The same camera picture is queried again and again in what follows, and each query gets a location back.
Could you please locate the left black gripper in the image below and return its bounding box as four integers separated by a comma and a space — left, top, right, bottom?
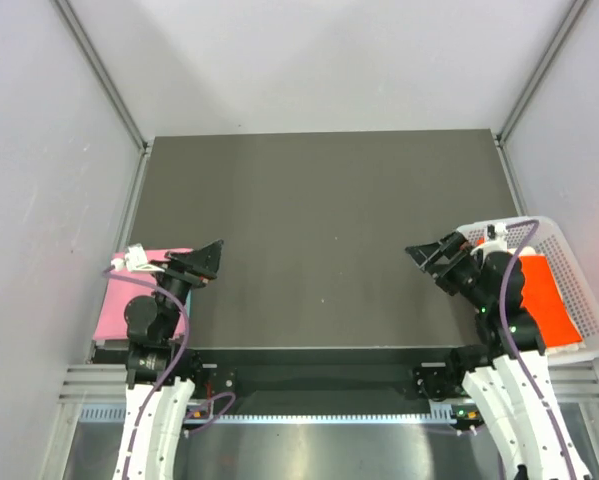
147, 237, 224, 338

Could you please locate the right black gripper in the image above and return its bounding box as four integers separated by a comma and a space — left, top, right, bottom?
405, 229, 491, 308

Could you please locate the orange t-shirt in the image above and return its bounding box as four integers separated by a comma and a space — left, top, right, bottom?
473, 238, 583, 353

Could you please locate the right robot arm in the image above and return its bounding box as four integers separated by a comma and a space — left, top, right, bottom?
405, 231, 592, 479

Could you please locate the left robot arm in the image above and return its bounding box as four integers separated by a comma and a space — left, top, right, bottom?
105, 240, 224, 479

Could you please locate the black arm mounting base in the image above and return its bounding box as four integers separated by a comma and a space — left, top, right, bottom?
175, 347, 465, 401

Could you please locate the folded light blue t-shirt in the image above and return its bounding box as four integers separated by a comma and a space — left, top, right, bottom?
186, 290, 193, 340

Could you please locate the folded pink t-shirt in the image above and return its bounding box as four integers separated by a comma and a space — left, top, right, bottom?
93, 246, 194, 342

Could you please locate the white plastic basket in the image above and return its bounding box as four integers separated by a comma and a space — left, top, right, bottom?
454, 215, 599, 366

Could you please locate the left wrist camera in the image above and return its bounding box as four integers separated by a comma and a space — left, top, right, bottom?
110, 244, 166, 273

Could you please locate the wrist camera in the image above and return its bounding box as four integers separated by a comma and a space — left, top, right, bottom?
482, 222, 508, 251
110, 244, 166, 273

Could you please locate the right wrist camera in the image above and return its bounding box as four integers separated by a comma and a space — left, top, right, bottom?
482, 222, 508, 251

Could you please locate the slotted cable duct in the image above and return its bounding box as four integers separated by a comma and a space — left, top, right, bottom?
79, 403, 482, 425

